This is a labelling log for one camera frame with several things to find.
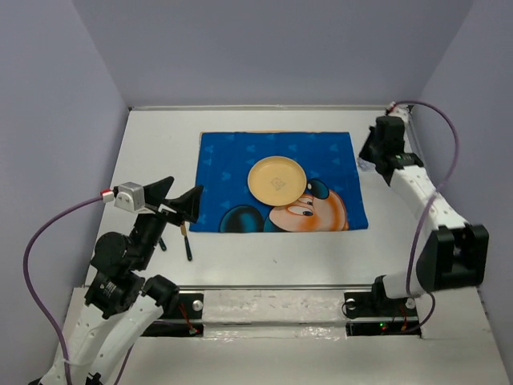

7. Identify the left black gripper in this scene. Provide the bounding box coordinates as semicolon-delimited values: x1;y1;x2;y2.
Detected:
132;174;204;268

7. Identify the gold knife dark handle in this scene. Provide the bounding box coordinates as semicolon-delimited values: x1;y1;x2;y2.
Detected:
180;223;193;261

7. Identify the clear plastic cup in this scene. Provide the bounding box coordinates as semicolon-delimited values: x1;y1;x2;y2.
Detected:
357;157;375;172

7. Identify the blue cartoon placemat cloth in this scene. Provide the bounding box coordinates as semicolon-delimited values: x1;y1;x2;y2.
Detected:
190;132;369;233

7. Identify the tan round plate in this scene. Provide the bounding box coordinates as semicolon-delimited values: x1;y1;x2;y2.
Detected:
247;156;307;207

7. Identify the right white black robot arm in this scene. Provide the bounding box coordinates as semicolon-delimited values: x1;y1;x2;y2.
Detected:
360;115;489;314

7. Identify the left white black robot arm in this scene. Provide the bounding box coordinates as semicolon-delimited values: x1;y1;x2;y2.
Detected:
22;176;204;384

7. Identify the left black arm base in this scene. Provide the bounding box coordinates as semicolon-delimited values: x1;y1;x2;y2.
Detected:
143;291;204;338

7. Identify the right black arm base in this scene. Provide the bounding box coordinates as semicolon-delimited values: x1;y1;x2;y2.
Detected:
341;277;422;337

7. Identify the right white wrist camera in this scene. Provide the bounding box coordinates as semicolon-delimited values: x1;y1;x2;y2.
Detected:
385;102;411;121

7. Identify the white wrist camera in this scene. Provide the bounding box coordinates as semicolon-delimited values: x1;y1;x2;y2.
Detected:
99;182;158;214
385;102;411;121

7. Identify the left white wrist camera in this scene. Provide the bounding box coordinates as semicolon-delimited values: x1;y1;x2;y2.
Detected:
99;182;158;214

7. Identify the gold fork dark handle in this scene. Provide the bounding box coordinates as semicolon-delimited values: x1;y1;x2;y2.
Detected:
159;238;168;252

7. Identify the metal table edge rail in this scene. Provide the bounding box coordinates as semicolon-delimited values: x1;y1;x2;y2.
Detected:
128;104;386;111

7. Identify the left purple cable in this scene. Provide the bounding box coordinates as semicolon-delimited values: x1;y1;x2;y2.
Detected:
22;194;133;385

